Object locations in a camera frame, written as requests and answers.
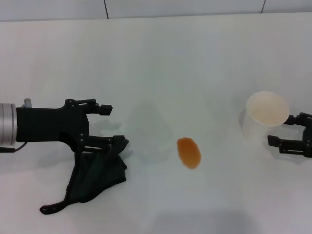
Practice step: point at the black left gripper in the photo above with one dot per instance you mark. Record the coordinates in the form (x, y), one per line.
(48, 124)

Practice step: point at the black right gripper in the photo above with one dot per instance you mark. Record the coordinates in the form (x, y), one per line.
(308, 136)

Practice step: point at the white paper cup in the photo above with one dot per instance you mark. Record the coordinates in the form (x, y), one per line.
(267, 109)

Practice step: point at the dark blue rag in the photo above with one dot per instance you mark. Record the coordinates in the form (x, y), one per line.
(97, 175)

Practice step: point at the black curved strip with screws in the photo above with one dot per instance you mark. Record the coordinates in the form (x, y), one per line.
(50, 209)

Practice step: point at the grey left gripper connector plug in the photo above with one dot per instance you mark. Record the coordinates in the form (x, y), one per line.
(27, 103)

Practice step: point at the orange liquid stain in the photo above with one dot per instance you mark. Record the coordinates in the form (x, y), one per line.
(189, 153)

